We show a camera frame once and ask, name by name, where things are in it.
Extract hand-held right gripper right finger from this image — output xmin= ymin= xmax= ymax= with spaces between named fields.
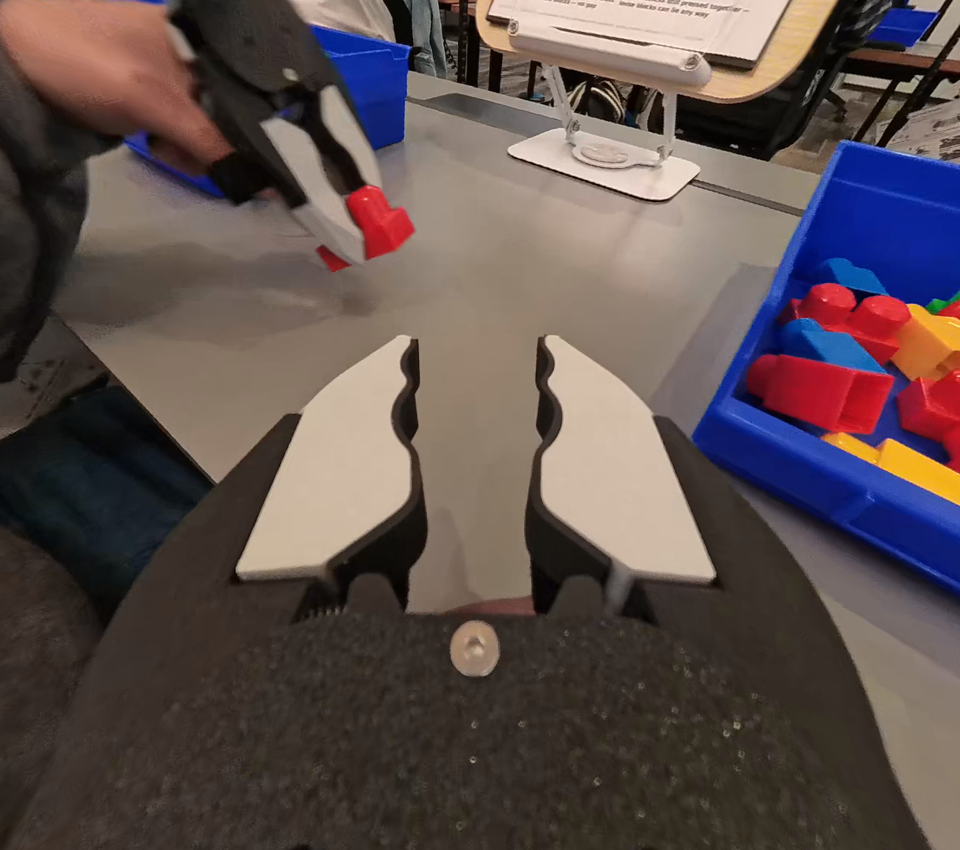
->
xmin=525 ymin=336 xmax=718 ymax=617

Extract blue toy block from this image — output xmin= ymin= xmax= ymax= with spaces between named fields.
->
xmin=813 ymin=258 xmax=890 ymax=300
xmin=776 ymin=318 xmax=890 ymax=375

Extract red two-stud toy block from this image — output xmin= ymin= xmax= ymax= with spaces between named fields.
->
xmin=315 ymin=185 xmax=416 ymax=272
xmin=780 ymin=282 xmax=912 ymax=365

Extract printed paper sheet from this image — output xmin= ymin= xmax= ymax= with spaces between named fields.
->
xmin=0 ymin=318 xmax=110 ymax=439
xmin=888 ymin=99 xmax=960 ymax=163

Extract blue divided plastic bin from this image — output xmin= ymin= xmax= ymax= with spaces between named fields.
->
xmin=122 ymin=24 xmax=412 ymax=200

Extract red tall toy block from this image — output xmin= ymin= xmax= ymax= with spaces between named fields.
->
xmin=746 ymin=353 xmax=896 ymax=435

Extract wooden table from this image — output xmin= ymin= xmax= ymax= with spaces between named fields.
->
xmin=843 ymin=44 xmax=960 ymax=79

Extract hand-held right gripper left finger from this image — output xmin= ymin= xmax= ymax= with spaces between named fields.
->
xmin=234 ymin=336 xmax=429 ymax=615

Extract person's blue jeans leg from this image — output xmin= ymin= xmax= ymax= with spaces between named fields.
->
xmin=0 ymin=385 xmax=215 ymax=611

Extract grey desk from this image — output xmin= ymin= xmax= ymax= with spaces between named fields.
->
xmin=52 ymin=70 xmax=960 ymax=850

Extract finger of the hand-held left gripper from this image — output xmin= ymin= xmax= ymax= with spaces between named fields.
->
xmin=261 ymin=114 xmax=370 ymax=270
xmin=317 ymin=84 xmax=385 ymax=197

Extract person's left hand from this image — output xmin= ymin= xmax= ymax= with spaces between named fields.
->
xmin=0 ymin=0 xmax=235 ymax=170

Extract striped bag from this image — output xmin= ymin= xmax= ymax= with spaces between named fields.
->
xmin=566 ymin=78 xmax=665 ymax=127

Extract yellow long toy block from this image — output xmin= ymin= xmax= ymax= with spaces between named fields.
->
xmin=821 ymin=432 xmax=960 ymax=506

